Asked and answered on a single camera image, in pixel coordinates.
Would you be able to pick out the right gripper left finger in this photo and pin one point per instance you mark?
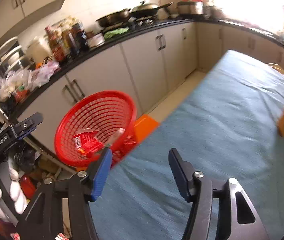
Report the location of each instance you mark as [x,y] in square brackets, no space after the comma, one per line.
[43,217]

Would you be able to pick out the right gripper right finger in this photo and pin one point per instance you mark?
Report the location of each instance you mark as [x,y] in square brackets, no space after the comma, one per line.
[237,217]

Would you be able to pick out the red snack packet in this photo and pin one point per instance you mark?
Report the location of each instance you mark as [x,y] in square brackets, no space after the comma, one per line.
[86,142]

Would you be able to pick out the lower kitchen cabinets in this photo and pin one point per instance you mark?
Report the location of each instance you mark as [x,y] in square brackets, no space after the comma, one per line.
[147,64]

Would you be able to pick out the white gloved left hand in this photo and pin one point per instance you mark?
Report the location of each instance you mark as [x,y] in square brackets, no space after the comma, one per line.
[12,199]

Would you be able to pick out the plastic bags on counter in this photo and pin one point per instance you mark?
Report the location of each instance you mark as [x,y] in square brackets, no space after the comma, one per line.
[19,74]

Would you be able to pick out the blue table cloth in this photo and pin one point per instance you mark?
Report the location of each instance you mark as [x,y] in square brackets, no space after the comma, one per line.
[227,127]

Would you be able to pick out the white electric kettle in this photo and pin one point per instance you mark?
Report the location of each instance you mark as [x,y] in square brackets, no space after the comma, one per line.
[38,50]

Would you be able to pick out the red plastic basket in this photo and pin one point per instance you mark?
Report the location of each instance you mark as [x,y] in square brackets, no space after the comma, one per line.
[110,114]

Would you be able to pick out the sauce bottles group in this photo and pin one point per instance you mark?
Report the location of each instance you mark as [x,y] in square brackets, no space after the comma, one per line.
[67,39]

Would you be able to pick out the green cloth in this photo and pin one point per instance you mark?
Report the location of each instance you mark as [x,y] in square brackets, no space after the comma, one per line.
[116,32]

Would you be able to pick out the black frying pan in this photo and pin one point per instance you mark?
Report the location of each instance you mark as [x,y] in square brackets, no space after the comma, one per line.
[114,18]

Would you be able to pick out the black wok with lid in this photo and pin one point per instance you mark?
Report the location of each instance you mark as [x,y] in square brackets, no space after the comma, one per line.
[147,9]

